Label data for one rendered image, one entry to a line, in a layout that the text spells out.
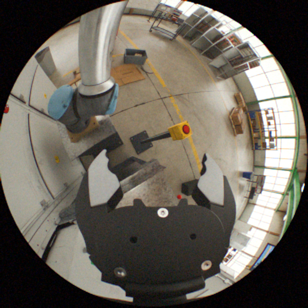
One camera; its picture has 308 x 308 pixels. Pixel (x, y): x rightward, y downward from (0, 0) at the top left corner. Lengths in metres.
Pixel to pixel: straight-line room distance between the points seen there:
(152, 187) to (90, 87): 0.48
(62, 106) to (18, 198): 0.44
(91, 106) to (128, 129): 1.03
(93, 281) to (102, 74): 0.61
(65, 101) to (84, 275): 0.54
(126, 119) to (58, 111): 1.10
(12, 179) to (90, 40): 0.56
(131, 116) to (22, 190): 1.36
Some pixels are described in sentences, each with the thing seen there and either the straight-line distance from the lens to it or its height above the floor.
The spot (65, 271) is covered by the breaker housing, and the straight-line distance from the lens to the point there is 0.42.
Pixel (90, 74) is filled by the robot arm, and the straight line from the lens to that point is 0.26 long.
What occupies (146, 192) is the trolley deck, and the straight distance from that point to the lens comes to 0.48.
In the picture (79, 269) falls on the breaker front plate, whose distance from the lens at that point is 0.43.
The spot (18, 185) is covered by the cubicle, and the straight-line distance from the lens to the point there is 0.59.
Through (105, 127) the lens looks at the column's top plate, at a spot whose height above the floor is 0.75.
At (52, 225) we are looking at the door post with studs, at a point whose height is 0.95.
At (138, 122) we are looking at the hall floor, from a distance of 1.34.
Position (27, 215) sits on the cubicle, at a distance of 0.56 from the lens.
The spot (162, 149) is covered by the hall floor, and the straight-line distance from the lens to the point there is 1.41.
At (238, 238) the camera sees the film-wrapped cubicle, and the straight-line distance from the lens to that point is 8.02.
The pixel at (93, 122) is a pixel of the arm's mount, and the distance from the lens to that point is 0.51.
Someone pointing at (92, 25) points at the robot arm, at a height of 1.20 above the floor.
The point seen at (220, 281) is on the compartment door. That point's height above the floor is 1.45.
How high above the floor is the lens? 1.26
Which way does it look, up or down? 69 degrees down
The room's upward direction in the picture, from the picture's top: 94 degrees clockwise
